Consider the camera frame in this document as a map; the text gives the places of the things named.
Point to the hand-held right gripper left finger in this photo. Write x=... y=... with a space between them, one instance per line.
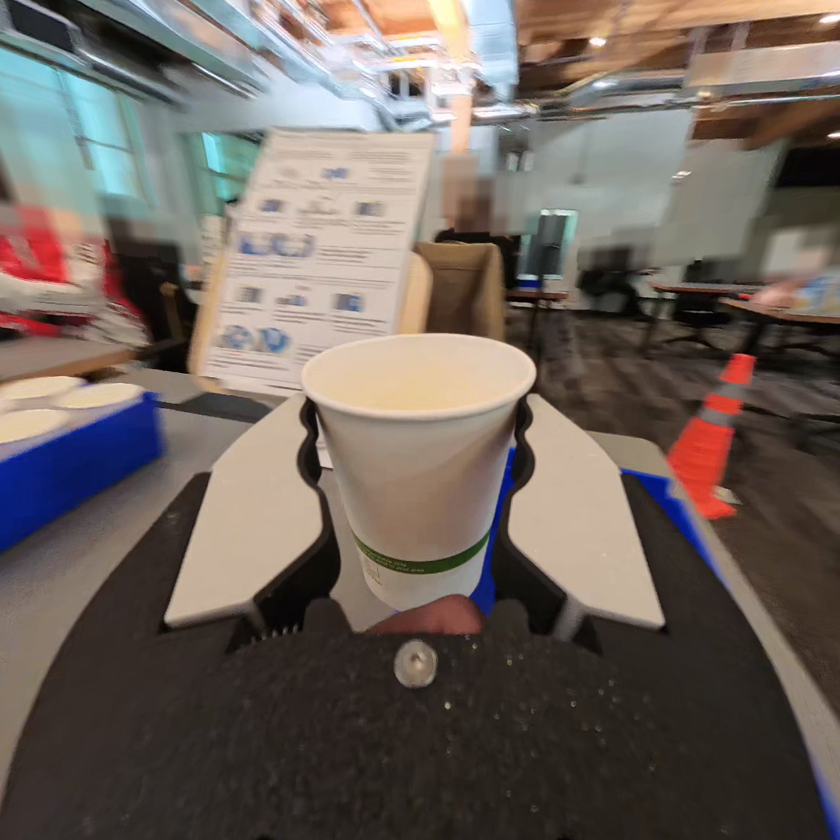
x=243 y=525

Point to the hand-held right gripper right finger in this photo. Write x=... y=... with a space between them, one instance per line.
x=584 y=525

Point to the blue plastic bin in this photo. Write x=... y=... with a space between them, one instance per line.
x=663 y=492
x=72 y=472

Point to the person's right hand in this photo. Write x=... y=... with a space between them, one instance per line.
x=433 y=617

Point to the white paper tag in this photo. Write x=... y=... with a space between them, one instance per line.
x=728 y=496

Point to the orange traffic cone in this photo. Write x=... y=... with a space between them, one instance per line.
x=709 y=446

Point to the wood-edged table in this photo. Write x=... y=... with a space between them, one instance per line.
x=65 y=358

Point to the tan cloth cover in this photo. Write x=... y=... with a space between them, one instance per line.
x=459 y=289

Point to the printed instruction sheet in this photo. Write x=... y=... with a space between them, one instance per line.
x=315 y=262

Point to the long wood-top desk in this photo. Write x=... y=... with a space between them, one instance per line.
x=774 y=308

